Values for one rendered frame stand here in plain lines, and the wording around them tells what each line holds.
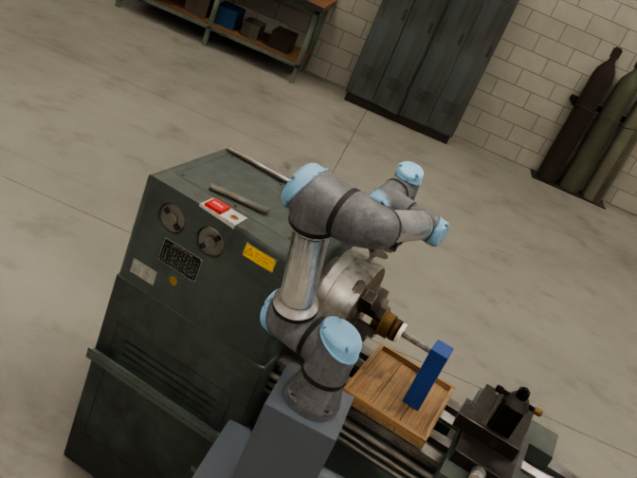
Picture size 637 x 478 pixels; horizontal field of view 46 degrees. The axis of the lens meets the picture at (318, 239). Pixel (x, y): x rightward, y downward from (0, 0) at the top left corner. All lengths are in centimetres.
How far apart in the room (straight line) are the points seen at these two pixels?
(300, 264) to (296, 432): 45
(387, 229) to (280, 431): 63
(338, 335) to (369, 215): 40
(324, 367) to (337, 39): 726
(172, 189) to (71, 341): 146
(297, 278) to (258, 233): 54
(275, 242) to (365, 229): 75
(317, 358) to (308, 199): 45
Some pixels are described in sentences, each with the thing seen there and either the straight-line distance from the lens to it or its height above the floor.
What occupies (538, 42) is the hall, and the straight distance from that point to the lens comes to 882.
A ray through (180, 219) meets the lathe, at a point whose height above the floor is 117.
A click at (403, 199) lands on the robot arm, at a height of 161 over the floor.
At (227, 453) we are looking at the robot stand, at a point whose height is 75.
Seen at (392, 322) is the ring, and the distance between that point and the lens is 244.
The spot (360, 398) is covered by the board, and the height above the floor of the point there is 91.
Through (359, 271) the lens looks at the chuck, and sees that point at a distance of 237.
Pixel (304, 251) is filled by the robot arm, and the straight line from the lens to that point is 170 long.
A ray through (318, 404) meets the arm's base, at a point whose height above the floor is 115.
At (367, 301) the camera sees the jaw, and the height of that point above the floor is 117.
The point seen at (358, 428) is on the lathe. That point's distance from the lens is 250.
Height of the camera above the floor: 230
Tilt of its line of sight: 26 degrees down
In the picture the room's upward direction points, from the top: 23 degrees clockwise
